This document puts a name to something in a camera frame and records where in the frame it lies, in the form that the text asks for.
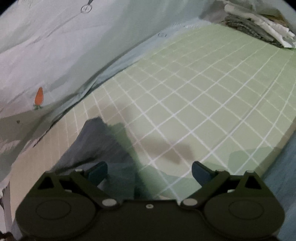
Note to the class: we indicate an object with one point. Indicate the dark patterned folded garment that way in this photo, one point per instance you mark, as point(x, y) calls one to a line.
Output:
point(250, 28)

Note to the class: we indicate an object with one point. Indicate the white folded garment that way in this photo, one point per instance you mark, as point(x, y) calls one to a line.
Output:
point(274, 25)

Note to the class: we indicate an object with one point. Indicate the light carrot print sheet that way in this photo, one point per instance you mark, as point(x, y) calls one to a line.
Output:
point(52, 53)

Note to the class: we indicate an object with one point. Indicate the blue denim jeans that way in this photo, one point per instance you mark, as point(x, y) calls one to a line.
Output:
point(97, 143)

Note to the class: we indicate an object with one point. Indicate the green grid cutting mat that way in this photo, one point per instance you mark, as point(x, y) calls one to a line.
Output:
point(213, 95)

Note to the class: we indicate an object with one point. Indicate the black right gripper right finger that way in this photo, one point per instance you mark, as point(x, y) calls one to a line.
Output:
point(211, 184)

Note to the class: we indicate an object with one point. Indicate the grey folded garment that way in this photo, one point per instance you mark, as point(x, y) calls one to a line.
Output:
point(213, 11)

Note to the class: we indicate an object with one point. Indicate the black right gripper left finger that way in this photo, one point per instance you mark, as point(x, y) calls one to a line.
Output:
point(88, 181)

